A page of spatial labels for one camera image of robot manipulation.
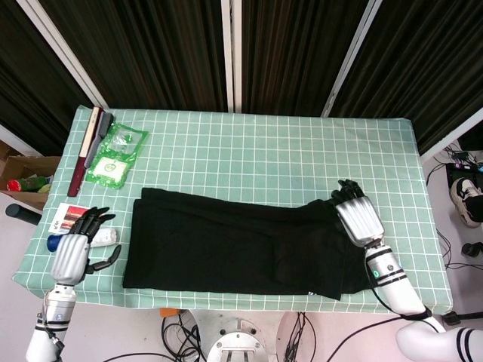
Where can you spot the green plastic package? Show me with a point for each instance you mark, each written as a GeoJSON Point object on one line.
{"type": "Point", "coordinates": [113, 158]}

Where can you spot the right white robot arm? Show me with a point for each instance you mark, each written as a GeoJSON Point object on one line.
{"type": "Point", "coordinates": [400, 290]}

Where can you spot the card with red picture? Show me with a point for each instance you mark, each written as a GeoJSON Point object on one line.
{"type": "Point", "coordinates": [68, 216]}

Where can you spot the white black sneaker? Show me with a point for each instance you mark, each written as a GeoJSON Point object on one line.
{"type": "Point", "coordinates": [466, 196]}

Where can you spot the green white checkered tablecloth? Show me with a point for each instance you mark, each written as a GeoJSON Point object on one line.
{"type": "Point", "coordinates": [264, 151]}

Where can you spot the small orange block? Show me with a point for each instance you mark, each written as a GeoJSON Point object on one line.
{"type": "Point", "coordinates": [168, 312]}

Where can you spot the green packet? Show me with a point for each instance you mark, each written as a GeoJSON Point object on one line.
{"type": "Point", "coordinates": [35, 184]}

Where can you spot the dark pleated curtain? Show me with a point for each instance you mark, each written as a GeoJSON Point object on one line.
{"type": "Point", "coordinates": [30, 86]}
{"type": "Point", "coordinates": [422, 68]}
{"type": "Point", "coordinates": [151, 56]}
{"type": "Point", "coordinates": [298, 56]}

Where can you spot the cardboard box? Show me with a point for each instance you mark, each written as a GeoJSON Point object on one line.
{"type": "Point", "coordinates": [19, 166]}

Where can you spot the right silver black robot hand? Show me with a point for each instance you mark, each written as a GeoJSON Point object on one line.
{"type": "Point", "coordinates": [360, 220]}

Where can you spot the black power strip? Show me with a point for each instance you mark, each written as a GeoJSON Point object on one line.
{"type": "Point", "coordinates": [464, 167]}

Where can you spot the long maroon box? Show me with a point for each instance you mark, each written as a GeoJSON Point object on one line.
{"type": "Point", "coordinates": [77, 177]}

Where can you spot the black T-shirt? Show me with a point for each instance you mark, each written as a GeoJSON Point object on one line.
{"type": "Point", "coordinates": [226, 245]}

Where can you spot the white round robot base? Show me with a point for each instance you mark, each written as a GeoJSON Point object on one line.
{"type": "Point", "coordinates": [235, 343]}

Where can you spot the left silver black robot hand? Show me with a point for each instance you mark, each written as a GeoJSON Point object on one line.
{"type": "Point", "coordinates": [71, 256]}

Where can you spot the beige wooden strip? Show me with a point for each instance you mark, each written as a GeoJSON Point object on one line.
{"type": "Point", "coordinates": [90, 130]}

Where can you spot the white screen frame post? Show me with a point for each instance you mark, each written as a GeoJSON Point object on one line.
{"type": "Point", "coordinates": [19, 140]}
{"type": "Point", "coordinates": [64, 53]}
{"type": "Point", "coordinates": [351, 56]}
{"type": "Point", "coordinates": [453, 137]}
{"type": "Point", "coordinates": [231, 56]}

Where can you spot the black cylinder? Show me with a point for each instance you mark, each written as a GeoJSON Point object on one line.
{"type": "Point", "coordinates": [22, 214]}

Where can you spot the white bottle with blue cap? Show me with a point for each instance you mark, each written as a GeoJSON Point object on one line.
{"type": "Point", "coordinates": [107, 237]}

